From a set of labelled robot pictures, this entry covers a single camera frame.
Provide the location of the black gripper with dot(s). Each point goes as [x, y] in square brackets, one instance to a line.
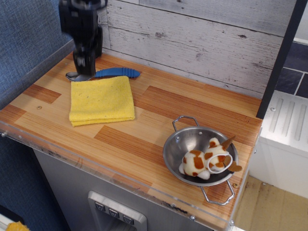
[78, 18]

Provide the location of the yellow towel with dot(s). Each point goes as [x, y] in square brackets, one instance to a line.
[101, 101]

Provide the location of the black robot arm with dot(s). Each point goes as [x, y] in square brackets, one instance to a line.
[79, 19]

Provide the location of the clear acrylic table edge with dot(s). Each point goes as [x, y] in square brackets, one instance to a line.
[72, 176]

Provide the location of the white brown plush toy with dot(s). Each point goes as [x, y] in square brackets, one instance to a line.
[214, 160]

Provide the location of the grey dispenser button panel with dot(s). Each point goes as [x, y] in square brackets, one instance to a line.
[110, 215]

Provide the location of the yellow object bottom corner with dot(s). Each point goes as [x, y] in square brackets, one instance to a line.
[17, 226]

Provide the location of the white ribbed sink unit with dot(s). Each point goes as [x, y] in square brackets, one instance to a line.
[281, 150]

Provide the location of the blue handled metal spoon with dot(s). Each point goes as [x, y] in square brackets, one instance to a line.
[109, 72]

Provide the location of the steel bowl with handles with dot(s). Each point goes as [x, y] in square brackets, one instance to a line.
[196, 138]

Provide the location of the dark right frame post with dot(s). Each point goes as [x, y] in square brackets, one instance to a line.
[287, 41]

